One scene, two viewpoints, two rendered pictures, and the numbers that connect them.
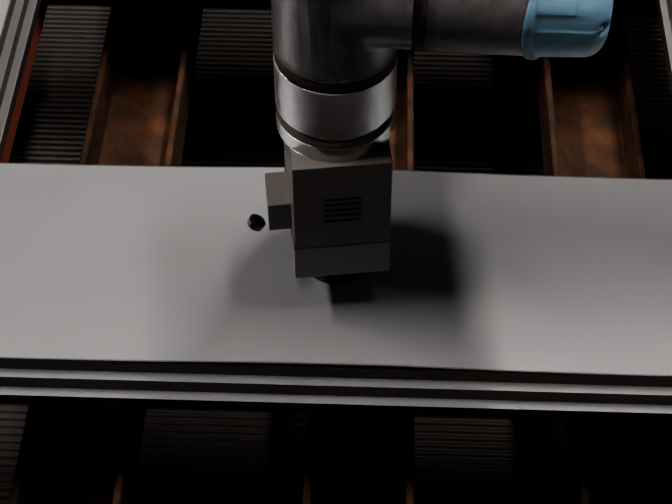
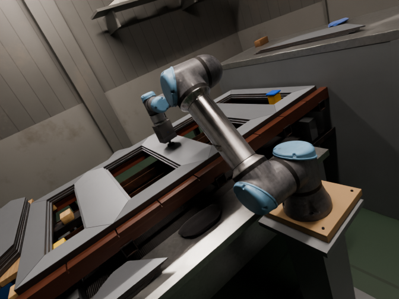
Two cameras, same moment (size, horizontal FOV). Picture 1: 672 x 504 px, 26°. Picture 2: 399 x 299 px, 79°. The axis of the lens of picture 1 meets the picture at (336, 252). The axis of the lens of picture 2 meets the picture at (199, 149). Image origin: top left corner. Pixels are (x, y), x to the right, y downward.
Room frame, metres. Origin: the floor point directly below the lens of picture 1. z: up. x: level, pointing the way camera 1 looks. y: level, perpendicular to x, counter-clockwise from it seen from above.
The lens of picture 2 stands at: (0.23, -1.20, 1.31)
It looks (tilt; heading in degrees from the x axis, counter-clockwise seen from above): 23 degrees down; 64
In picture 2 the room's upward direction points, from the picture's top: 23 degrees counter-clockwise
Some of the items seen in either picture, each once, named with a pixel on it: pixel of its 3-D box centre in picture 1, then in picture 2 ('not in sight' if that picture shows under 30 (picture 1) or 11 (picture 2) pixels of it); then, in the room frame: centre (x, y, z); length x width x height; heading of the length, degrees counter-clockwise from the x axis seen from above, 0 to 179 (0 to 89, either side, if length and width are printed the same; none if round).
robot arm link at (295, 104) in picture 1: (334, 76); (158, 117); (0.66, 0.00, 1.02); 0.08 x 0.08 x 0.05
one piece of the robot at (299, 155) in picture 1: (317, 167); (163, 129); (0.66, 0.01, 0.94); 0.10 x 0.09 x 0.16; 96
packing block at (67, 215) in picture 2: not in sight; (67, 216); (0.04, 0.07, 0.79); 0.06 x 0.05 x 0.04; 88
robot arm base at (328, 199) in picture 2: not in sight; (303, 193); (0.72, -0.76, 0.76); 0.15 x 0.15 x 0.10
